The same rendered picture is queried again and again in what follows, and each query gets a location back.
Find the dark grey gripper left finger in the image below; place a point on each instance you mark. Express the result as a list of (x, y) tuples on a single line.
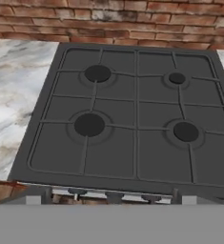
[(47, 197)]

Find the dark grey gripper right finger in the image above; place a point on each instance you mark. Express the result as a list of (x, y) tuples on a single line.
[(175, 197)]

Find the dark grey hob knob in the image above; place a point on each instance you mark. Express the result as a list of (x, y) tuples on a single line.
[(114, 196), (77, 191), (151, 198)]

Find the dark grey gas hob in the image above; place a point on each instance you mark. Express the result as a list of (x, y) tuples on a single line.
[(135, 108)]

